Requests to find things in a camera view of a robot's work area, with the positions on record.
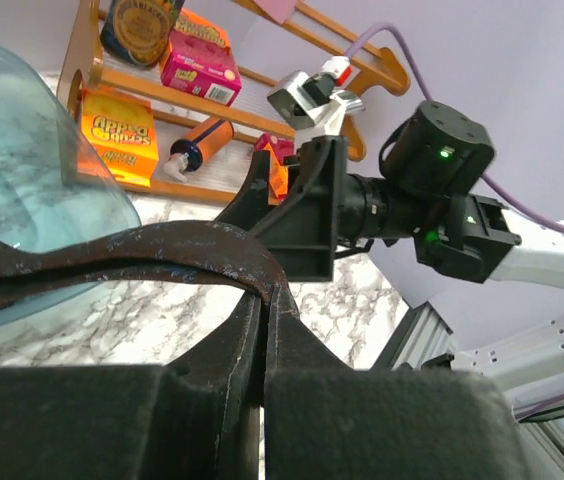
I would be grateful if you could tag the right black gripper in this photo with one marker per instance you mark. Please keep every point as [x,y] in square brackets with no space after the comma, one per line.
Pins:
[301,232]

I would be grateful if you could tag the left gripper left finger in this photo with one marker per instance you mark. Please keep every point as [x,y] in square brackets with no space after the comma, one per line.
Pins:
[194,418]

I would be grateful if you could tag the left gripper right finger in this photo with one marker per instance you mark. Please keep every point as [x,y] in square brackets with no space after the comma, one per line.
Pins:
[325,420]

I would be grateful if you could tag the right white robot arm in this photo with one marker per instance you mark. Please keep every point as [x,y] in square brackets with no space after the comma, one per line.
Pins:
[423,193]

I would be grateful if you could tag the orange pink box lower right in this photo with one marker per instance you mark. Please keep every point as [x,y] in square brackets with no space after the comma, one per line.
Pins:
[278,148]

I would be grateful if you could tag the orange pump bottle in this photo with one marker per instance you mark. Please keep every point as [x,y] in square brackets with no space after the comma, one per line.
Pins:
[200,144]

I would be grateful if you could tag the orange box lower left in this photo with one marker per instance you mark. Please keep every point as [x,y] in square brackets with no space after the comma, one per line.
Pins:
[121,128]

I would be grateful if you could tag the pink box middle shelf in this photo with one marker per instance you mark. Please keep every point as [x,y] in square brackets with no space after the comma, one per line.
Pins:
[199,60]

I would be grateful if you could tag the pink rectangular bin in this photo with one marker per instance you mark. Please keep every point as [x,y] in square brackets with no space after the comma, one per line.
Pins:
[277,10]

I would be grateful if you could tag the yellow label can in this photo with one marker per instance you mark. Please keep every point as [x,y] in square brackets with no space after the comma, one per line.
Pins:
[137,31]

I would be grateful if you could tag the blue transparent plastic tub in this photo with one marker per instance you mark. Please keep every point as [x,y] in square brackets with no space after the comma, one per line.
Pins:
[55,190]

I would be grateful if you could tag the aluminium rail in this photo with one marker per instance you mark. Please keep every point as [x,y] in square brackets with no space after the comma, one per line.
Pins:
[528,368]

